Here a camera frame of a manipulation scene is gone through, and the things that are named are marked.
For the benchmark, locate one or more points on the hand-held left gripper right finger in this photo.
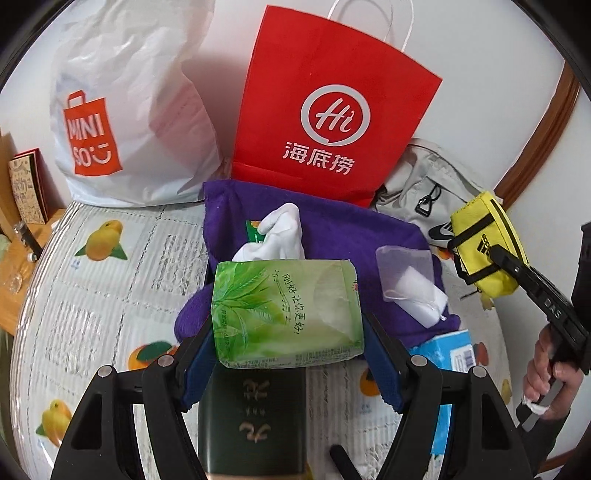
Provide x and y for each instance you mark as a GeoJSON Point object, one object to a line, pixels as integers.
{"type": "Point", "coordinates": [383, 369]}

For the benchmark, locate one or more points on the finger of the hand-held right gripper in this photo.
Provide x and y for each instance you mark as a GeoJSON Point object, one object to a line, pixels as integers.
{"type": "Point", "coordinates": [508, 261]}

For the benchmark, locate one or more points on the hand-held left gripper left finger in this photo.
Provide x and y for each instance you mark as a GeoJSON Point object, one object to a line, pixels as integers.
{"type": "Point", "coordinates": [198, 369]}

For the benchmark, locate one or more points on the yellow pouch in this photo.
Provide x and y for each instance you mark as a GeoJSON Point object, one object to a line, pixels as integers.
{"type": "Point", "coordinates": [480, 230]}

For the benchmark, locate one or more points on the light green tissue pack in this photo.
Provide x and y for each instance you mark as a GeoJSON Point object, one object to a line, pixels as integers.
{"type": "Point", "coordinates": [277, 314]}

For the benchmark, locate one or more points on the dark green packet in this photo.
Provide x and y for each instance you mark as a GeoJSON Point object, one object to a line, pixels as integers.
{"type": "Point", "coordinates": [251, 228]}

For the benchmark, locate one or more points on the white glove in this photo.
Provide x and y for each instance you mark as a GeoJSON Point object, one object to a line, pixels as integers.
{"type": "Point", "coordinates": [277, 230]}

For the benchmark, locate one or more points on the person's right hand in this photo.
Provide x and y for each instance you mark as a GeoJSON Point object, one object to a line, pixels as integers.
{"type": "Point", "coordinates": [542, 374]}

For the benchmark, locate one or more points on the blue tissue pack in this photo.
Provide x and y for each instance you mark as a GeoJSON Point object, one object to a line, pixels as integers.
{"type": "Point", "coordinates": [455, 350]}

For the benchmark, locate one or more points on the dark green box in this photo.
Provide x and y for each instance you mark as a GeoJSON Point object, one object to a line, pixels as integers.
{"type": "Point", "coordinates": [254, 424]}

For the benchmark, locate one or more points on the grey waist bag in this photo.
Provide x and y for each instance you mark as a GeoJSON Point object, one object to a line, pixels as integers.
{"type": "Point", "coordinates": [415, 189]}

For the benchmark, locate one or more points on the fruit print tablecloth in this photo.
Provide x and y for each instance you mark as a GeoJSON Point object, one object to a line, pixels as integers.
{"type": "Point", "coordinates": [92, 300]}

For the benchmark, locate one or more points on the purple towel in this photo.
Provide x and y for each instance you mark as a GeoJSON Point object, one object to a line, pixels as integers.
{"type": "Point", "coordinates": [332, 221]}

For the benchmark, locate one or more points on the wooden nightstand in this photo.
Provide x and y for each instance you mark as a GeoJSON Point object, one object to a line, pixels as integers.
{"type": "Point", "coordinates": [18, 258]}

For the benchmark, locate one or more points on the brown patterned book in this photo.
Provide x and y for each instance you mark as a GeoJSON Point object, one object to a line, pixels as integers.
{"type": "Point", "coordinates": [27, 184]}

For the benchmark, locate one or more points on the red paper bag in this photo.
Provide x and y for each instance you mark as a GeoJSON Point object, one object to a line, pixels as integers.
{"type": "Point", "coordinates": [323, 69]}

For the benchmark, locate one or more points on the white plastic shopping bag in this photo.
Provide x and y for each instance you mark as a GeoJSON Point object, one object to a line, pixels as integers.
{"type": "Point", "coordinates": [138, 92]}

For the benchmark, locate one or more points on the wooden door frame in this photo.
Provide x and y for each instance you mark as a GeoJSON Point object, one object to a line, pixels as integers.
{"type": "Point", "coordinates": [540, 134]}

